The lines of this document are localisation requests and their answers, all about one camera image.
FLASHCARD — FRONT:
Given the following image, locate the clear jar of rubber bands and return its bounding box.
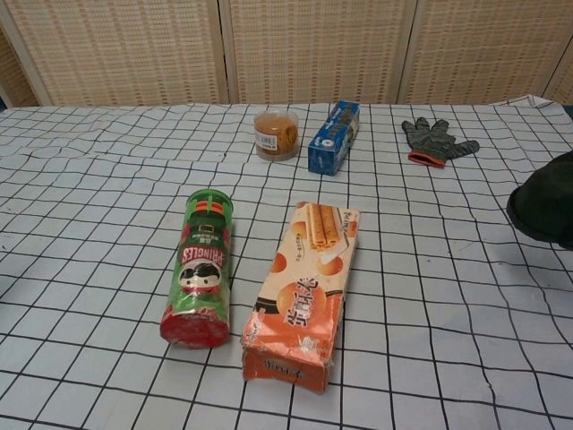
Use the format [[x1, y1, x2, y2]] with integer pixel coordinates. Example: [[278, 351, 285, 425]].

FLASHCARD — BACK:
[[253, 110, 300, 161]]

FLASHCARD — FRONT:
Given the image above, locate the orange egg roll box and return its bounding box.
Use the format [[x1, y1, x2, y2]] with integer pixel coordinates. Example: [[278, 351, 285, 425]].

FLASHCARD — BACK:
[[241, 201, 362, 395]]

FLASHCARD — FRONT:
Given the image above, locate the blue cling wrap box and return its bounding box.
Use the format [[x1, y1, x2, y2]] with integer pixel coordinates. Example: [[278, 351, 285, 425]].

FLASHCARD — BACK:
[[307, 99, 362, 176]]

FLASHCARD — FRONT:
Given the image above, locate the green Pringles can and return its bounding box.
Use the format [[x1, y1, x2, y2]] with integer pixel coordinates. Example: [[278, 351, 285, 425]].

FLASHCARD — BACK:
[[159, 188, 235, 349]]

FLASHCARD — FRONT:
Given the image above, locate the grey knit work glove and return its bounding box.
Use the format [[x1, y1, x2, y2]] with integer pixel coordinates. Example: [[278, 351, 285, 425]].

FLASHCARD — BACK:
[[400, 116, 481, 170]]

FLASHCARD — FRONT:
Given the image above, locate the woven bamboo folding screen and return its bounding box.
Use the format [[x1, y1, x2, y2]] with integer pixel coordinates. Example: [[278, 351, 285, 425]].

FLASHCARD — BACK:
[[0, 0, 573, 108]]

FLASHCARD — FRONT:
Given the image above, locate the white black grid tablecloth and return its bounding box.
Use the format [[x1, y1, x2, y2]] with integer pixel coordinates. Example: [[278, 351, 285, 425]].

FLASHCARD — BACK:
[[0, 92, 573, 430]]

